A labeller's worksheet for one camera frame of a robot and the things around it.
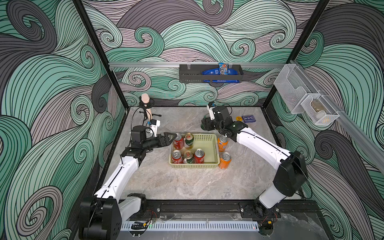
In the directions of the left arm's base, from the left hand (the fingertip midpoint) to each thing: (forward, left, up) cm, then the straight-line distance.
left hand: (171, 135), depth 78 cm
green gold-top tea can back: (+5, -10, -11) cm, 16 cm away
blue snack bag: (+39, -26, +14) cm, 49 cm away
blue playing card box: (+28, -55, -19) cm, 64 cm away
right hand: (+11, -21, +1) cm, 24 cm away
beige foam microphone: (+22, +17, +6) cm, 28 cm away
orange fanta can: (+3, -29, -11) cm, 32 cm away
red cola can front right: (-7, -15, -11) cm, 20 cm away
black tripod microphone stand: (+20, +18, +1) cm, 27 cm away
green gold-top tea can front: (-7, -9, -10) cm, 15 cm away
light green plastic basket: (+7, -23, -20) cm, 31 cm away
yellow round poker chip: (+30, -48, -21) cm, 61 cm away
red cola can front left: (-8, -3, -11) cm, 14 cm away
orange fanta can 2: (-9, -30, -12) cm, 33 cm away
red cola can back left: (+2, -3, -11) cm, 12 cm away
